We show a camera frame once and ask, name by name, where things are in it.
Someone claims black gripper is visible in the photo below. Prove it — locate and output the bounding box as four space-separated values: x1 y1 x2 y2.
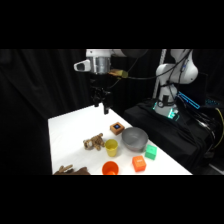
89 73 113 116

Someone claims brown tiger plush toy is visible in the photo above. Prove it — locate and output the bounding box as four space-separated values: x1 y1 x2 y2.
82 132 105 152

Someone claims brown block with blue face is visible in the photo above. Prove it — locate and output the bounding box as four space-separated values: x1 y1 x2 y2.
109 121 125 136

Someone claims yellow plastic cup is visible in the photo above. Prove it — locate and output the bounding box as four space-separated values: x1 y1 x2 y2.
104 138 119 158

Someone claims grey metal bowl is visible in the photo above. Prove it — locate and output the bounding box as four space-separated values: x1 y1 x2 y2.
121 126 150 151

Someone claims orange plastic cup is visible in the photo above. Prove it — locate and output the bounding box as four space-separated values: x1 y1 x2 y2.
101 160 120 176

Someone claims black curtain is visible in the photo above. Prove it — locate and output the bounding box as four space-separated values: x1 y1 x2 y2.
0 49 98 176

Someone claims green toy block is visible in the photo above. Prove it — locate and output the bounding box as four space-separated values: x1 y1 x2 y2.
144 143 158 161

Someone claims orange toy block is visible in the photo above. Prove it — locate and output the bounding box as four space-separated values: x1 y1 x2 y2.
131 154 148 173

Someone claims black cloth-covered robot stand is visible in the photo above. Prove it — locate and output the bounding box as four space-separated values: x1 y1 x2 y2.
122 98 216 175

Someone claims green base light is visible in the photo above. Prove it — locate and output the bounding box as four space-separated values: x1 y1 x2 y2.
167 108 178 120

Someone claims dark brown plush toy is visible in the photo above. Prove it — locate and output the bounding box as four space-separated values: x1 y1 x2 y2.
52 164 92 176

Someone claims blue lit device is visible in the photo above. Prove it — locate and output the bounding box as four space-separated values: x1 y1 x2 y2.
176 91 202 111

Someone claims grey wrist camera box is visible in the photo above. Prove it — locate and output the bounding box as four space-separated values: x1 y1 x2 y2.
73 59 91 73

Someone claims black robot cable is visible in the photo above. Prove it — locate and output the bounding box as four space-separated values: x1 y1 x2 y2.
106 49 194 88

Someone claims yellow cable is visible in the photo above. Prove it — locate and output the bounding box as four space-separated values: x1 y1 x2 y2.
213 107 224 149

